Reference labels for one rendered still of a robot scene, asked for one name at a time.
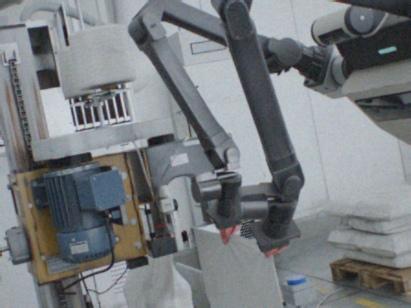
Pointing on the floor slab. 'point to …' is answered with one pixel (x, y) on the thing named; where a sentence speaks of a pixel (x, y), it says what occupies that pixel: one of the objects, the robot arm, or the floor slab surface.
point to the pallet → (372, 274)
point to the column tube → (13, 136)
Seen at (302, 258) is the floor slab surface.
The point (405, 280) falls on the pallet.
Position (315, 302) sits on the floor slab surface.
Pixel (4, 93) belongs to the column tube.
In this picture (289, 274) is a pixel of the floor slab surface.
